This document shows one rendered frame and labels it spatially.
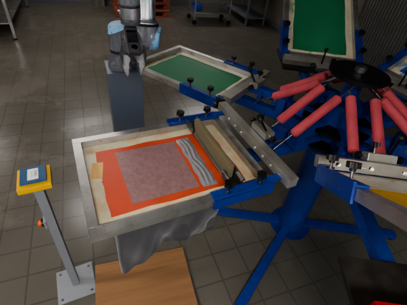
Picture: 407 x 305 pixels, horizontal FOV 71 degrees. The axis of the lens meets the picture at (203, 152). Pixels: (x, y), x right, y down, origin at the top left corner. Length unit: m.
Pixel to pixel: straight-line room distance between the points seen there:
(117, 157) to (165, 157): 0.23
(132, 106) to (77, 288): 1.19
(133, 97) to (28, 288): 1.36
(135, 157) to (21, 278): 1.22
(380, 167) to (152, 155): 1.00
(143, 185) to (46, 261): 1.20
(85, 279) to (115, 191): 1.00
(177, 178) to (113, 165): 0.30
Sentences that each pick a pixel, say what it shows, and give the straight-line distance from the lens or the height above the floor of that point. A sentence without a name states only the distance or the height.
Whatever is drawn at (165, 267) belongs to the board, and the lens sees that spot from 2.11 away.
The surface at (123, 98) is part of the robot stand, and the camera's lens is 1.69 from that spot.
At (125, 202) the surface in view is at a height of 0.96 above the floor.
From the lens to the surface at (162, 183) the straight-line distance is 1.28.
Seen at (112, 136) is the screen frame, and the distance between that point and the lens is 1.50.
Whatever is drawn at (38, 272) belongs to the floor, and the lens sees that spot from 2.28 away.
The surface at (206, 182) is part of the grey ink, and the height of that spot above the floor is 0.96.
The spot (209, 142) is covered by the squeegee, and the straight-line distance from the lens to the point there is 1.37.
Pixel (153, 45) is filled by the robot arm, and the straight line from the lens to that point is 1.57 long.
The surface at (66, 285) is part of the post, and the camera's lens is 2.17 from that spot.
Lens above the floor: 1.88
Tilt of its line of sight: 40 degrees down
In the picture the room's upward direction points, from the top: 7 degrees clockwise
